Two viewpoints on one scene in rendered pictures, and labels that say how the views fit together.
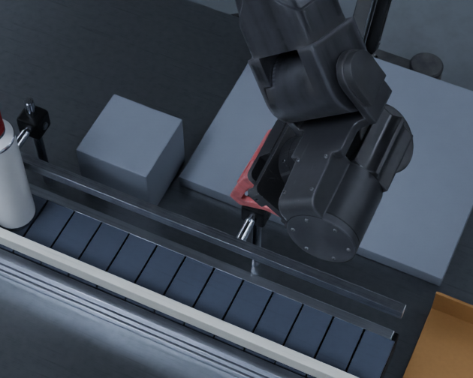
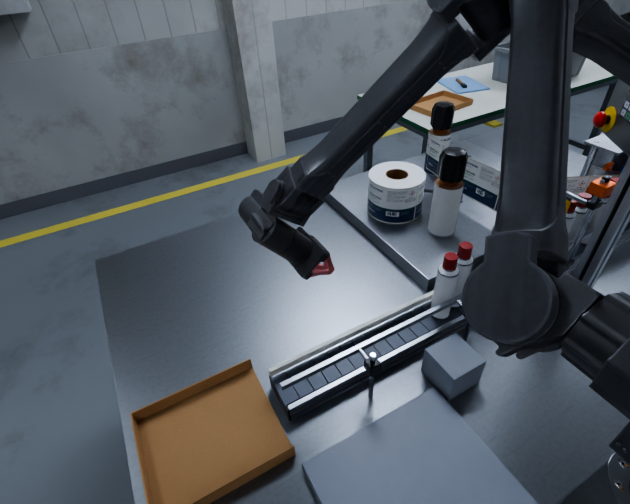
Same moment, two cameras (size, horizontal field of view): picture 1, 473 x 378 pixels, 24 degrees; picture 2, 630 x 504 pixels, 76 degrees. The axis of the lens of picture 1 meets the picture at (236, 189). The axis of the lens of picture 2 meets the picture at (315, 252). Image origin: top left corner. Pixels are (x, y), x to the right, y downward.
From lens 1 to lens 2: 1.10 m
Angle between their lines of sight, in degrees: 76
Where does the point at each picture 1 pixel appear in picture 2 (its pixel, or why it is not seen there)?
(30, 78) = (536, 364)
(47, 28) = (576, 388)
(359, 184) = (252, 208)
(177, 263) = (379, 351)
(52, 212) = (432, 323)
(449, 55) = not seen: outside the picture
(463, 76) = not seen: outside the picture
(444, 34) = not seen: outside the picture
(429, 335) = (283, 440)
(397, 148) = (257, 230)
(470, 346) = (264, 454)
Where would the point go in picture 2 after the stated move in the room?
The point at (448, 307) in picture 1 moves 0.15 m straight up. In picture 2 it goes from (286, 453) to (278, 417)
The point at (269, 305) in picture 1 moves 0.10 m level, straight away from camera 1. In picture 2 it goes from (337, 371) to (371, 394)
